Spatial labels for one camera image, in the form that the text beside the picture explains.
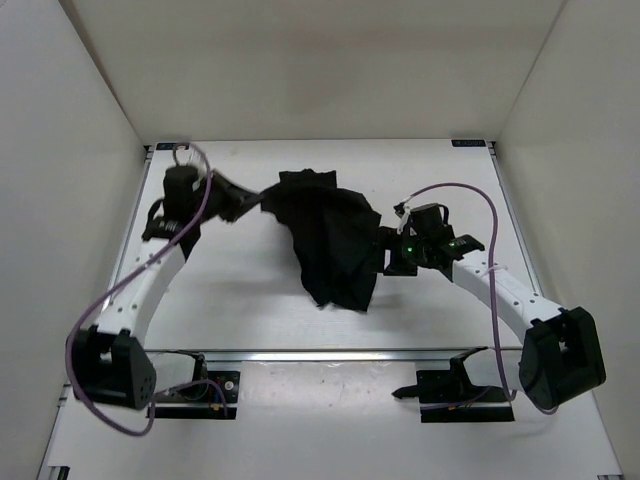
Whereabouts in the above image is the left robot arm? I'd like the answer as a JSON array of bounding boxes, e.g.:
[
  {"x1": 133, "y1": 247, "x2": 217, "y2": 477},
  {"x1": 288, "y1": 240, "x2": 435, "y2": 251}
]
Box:
[{"x1": 70, "y1": 166, "x2": 262, "y2": 410}]

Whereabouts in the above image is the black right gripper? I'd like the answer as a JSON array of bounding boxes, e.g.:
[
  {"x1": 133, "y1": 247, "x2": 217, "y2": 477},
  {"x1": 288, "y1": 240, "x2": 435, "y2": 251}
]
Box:
[{"x1": 362, "y1": 227, "x2": 430, "y2": 277}]

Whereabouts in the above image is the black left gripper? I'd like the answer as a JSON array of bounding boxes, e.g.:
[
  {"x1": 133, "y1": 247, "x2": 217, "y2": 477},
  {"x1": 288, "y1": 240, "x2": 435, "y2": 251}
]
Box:
[{"x1": 196, "y1": 166, "x2": 268, "y2": 221}]

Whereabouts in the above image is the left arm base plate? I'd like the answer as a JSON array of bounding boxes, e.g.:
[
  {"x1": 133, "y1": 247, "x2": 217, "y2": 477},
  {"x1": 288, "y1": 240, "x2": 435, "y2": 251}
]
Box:
[{"x1": 151, "y1": 350, "x2": 241, "y2": 421}]

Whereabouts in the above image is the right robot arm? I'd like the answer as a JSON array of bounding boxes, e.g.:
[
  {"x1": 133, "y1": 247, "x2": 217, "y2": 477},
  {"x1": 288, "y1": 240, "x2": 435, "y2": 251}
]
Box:
[{"x1": 376, "y1": 227, "x2": 606, "y2": 411}]

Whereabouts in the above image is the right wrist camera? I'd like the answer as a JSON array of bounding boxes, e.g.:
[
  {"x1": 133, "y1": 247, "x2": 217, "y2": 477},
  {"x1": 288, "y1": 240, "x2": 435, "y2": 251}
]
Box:
[{"x1": 394, "y1": 201, "x2": 449, "y2": 236}]

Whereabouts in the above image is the aluminium table edge rail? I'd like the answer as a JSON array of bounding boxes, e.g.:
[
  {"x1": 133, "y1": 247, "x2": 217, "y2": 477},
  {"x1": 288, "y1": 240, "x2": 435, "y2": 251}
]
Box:
[{"x1": 149, "y1": 347, "x2": 526, "y2": 365}]

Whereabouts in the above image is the black skirt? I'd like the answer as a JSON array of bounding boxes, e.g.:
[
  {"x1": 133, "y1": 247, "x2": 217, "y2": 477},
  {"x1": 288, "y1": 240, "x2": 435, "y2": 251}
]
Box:
[{"x1": 261, "y1": 169, "x2": 381, "y2": 312}]

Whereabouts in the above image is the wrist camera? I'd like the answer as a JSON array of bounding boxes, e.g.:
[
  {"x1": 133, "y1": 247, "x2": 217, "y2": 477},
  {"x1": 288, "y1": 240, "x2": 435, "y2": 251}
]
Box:
[
  {"x1": 394, "y1": 201, "x2": 449, "y2": 236},
  {"x1": 163, "y1": 165, "x2": 200, "y2": 222}
]

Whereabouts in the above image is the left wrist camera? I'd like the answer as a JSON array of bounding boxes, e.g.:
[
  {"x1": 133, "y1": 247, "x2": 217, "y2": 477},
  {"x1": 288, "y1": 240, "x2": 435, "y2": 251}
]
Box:
[{"x1": 163, "y1": 165, "x2": 200, "y2": 222}]

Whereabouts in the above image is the left corner label sticker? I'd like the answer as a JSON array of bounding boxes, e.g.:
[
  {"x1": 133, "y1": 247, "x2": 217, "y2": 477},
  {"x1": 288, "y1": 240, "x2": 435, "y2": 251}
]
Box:
[{"x1": 155, "y1": 142, "x2": 190, "y2": 151}]

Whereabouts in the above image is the corner label sticker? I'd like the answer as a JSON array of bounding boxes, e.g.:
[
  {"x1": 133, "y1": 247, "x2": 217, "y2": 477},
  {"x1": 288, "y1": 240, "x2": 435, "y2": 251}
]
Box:
[
  {"x1": 155, "y1": 142, "x2": 190, "y2": 151},
  {"x1": 451, "y1": 139, "x2": 486, "y2": 148}
]

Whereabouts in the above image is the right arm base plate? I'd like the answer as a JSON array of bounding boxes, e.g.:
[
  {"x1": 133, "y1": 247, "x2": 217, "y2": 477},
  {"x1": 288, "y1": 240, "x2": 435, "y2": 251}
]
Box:
[{"x1": 416, "y1": 370, "x2": 515, "y2": 424}]

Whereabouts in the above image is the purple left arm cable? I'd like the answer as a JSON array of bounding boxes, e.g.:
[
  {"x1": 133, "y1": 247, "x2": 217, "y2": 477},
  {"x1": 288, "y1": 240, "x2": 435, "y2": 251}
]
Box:
[{"x1": 66, "y1": 142, "x2": 229, "y2": 438}]

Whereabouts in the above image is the right corner label sticker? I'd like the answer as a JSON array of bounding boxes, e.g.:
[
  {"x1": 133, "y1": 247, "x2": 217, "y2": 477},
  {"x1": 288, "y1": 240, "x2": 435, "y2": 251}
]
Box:
[{"x1": 451, "y1": 139, "x2": 486, "y2": 148}]

